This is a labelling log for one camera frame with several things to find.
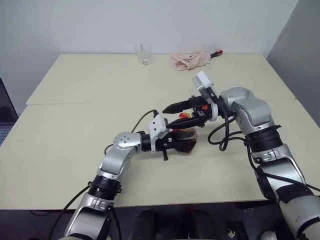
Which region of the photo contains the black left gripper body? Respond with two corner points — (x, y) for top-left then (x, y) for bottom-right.
(154, 131), (176, 162)

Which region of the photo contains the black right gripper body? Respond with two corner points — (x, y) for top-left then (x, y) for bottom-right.
(188, 95), (215, 129)

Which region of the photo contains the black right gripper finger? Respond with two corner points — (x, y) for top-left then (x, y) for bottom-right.
(166, 116), (201, 130)
(162, 99), (195, 116)

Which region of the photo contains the clear wine glass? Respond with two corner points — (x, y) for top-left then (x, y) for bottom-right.
(134, 43), (153, 67)

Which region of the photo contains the pink crumpled cloth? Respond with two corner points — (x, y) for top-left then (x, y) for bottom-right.
(168, 49), (213, 72)

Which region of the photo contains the dark rounded shape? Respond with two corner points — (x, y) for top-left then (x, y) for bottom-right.
(134, 208), (159, 240)

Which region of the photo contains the white rounded object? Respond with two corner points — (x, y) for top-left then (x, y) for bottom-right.
(260, 230), (278, 240)

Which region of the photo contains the dark laptop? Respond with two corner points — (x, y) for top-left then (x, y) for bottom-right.
(0, 77), (19, 147)

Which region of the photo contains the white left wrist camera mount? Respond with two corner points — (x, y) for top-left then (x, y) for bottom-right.
(148, 115), (169, 153)

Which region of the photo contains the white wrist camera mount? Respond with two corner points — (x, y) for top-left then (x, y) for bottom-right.
(191, 71), (221, 123)
(148, 115), (169, 153)

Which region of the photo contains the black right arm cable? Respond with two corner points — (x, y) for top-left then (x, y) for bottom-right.
(207, 99), (320, 201)

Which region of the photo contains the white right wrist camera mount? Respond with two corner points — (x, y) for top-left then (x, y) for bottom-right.
(191, 71), (221, 123)

